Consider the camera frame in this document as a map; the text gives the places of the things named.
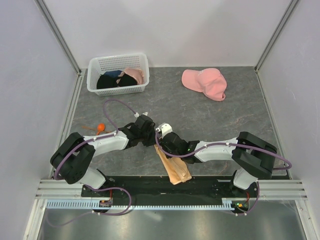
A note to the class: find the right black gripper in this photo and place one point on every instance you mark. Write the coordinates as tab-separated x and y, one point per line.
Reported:
163	147

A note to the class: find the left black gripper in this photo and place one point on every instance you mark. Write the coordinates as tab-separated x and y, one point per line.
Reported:
152	141

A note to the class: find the peach cloth napkin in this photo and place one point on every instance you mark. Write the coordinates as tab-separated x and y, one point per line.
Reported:
176	169

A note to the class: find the orange handled spoon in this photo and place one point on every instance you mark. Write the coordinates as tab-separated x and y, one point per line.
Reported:
100	128

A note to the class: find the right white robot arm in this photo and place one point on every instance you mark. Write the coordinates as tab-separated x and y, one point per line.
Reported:
255	156

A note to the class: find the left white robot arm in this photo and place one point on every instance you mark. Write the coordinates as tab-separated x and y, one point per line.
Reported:
73	158

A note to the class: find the light pink cap in basket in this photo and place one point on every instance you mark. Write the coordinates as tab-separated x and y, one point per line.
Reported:
136	74

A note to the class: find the black cap in basket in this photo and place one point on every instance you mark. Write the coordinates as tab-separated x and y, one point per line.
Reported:
108	82

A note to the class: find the white plastic basket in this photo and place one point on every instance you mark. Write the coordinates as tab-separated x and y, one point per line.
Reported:
99	65

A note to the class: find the blue cap in basket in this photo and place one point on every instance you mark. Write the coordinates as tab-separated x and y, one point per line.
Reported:
113	74

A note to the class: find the pink baseball cap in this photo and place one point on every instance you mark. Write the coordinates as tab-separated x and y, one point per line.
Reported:
209	82

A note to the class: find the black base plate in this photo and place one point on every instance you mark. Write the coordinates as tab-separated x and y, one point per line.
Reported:
198	190

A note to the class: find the white slotted cable duct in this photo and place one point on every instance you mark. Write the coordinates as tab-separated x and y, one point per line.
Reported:
96	204

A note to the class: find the aluminium front rail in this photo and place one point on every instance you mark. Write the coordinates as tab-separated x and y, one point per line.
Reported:
275	189

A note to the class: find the left aluminium frame post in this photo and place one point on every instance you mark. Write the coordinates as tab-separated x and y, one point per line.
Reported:
41	4

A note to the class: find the aluminium frame post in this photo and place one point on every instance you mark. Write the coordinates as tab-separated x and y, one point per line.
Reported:
41	4
276	33

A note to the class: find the right aluminium frame post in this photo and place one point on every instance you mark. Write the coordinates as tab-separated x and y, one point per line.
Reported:
276	33

